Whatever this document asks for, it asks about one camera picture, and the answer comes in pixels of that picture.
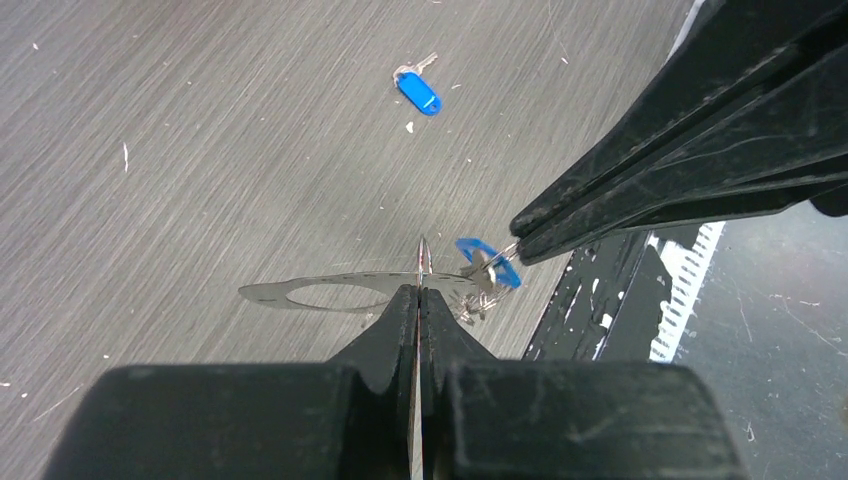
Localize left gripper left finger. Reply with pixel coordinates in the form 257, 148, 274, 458
44, 285, 419, 479

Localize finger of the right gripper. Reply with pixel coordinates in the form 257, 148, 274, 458
515, 48, 847, 265
510, 1, 847, 237

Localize blue key tag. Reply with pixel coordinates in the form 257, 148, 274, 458
455, 237, 522, 295

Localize large metal keyring disc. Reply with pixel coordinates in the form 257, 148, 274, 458
238, 238, 518, 326

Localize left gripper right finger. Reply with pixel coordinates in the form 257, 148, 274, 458
420, 289, 747, 479

